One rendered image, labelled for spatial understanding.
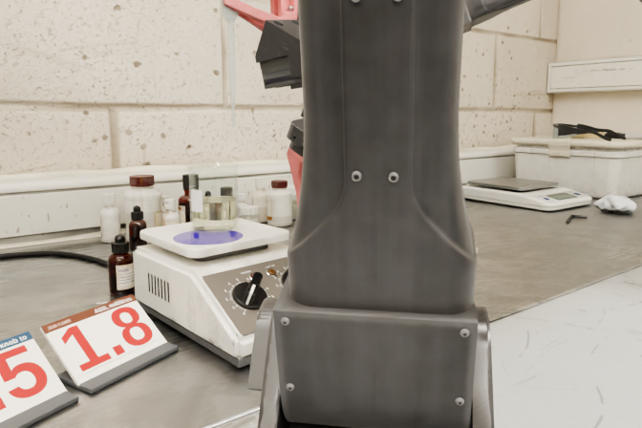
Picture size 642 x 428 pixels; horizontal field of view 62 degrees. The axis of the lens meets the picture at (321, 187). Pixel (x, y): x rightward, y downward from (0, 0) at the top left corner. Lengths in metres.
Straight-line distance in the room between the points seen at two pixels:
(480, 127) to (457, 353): 1.50
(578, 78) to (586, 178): 0.49
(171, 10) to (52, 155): 0.34
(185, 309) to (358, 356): 0.35
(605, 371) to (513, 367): 0.07
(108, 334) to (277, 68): 0.27
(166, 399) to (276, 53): 0.28
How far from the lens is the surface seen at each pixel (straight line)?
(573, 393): 0.47
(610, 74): 1.85
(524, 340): 0.55
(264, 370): 0.21
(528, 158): 1.57
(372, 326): 0.18
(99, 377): 0.48
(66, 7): 1.03
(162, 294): 0.56
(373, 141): 0.15
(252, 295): 0.47
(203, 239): 0.54
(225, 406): 0.42
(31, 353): 0.48
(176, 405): 0.43
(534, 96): 1.89
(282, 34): 0.45
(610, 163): 1.47
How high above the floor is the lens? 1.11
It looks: 8 degrees down
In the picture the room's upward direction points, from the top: straight up
